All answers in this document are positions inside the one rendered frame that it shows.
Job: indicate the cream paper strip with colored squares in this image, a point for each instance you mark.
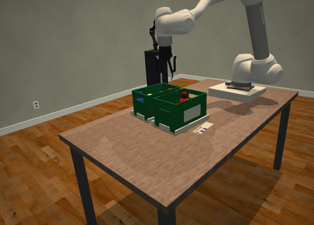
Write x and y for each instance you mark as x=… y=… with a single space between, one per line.
x=202 y=128

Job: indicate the green crate with dividers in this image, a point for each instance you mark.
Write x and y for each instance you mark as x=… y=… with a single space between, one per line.
x=146 y=108
x=168 y=111

